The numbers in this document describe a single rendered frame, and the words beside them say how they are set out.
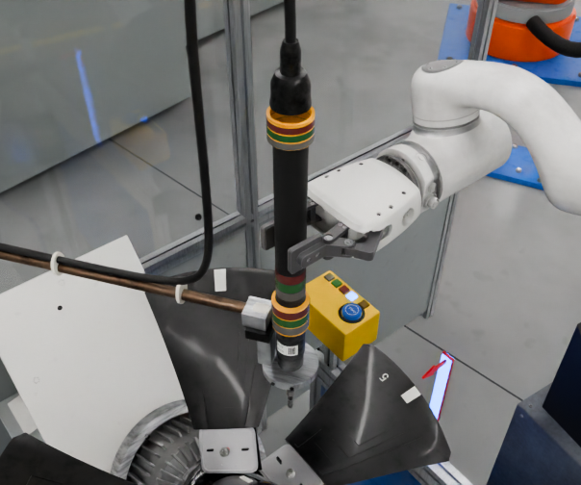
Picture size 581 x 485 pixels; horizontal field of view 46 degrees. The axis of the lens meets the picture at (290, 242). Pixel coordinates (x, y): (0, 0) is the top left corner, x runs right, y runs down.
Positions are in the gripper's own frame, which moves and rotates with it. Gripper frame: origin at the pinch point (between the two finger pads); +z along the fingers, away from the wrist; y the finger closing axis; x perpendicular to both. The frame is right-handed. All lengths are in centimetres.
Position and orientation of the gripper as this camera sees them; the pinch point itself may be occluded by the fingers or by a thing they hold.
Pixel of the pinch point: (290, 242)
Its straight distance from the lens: 71.6
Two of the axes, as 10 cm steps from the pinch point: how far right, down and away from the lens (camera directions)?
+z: -7.8, 4.2, -4.6
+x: 0.0, -7.4, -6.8
